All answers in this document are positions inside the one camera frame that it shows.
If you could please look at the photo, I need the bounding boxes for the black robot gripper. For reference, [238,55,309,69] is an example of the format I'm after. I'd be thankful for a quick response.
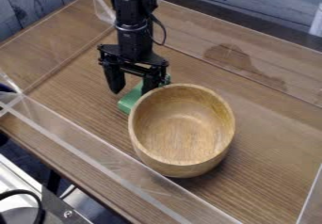
[96,22,168,94]

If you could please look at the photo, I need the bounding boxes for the green rectangular block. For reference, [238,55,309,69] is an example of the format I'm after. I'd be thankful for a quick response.
[118,73,172,115]

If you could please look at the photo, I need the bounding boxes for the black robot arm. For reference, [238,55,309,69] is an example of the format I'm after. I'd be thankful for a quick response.
[98,0,168,94]

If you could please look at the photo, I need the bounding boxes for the brown wooden bowl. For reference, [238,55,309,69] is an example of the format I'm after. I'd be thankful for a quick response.
[128,84,235,178]

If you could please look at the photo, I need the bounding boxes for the black table leg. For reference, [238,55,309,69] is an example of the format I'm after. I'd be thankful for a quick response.
[47,170,61,195]

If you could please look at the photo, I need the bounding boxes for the clear acrylic tray wall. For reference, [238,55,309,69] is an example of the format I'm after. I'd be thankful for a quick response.
[0,0,322,224]

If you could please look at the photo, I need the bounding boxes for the metal table bracket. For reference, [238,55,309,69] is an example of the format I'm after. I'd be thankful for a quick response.
[41,187,94,224]

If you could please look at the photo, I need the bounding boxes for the black cable loop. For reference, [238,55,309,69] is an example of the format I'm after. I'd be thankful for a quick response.
[0,188,47,224]

